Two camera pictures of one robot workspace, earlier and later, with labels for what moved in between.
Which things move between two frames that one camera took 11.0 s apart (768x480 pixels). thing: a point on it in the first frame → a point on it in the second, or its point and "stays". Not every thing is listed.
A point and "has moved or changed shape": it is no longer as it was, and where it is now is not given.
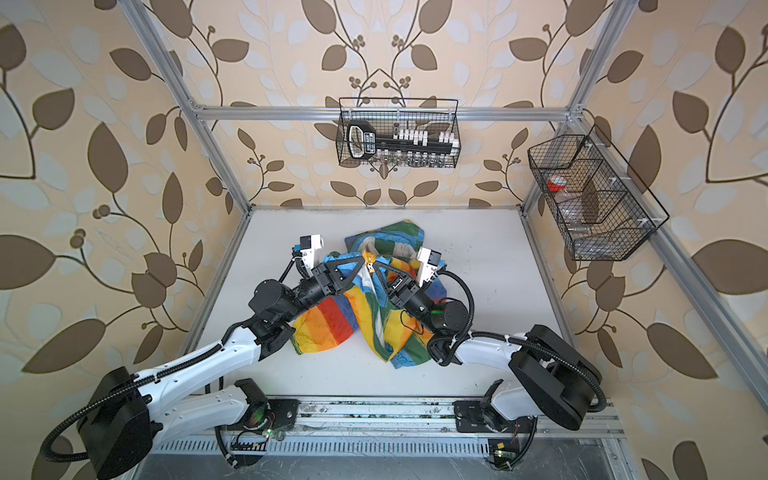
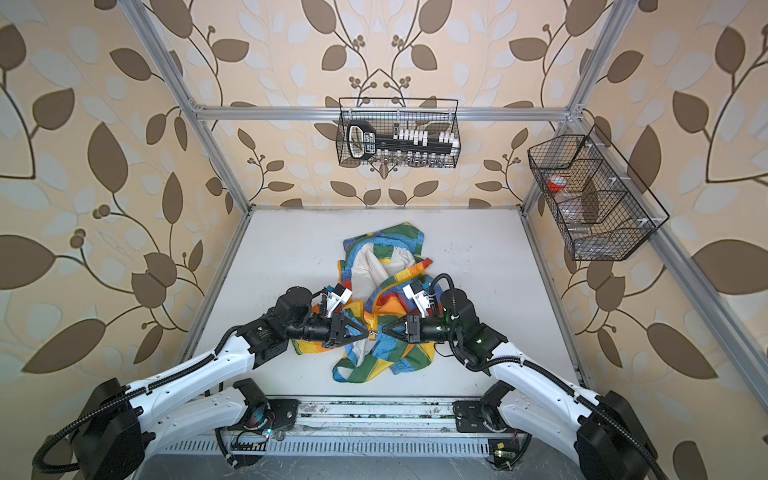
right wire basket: [603, 210] stays
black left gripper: [321, 281] → [337, 334]
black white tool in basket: [362, 141] stays
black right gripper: [406, 292] → [414, 329]
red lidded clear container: [557, 183] stays
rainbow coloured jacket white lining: [365, 308] has moved or changed shape
